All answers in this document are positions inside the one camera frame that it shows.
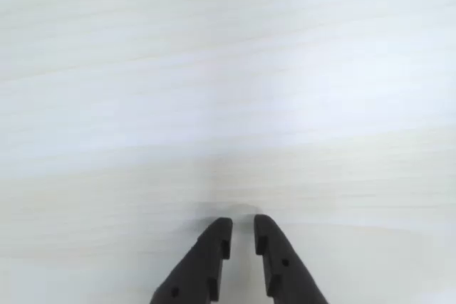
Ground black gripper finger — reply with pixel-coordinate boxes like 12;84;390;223
148;217;234;304
253;214;329;304

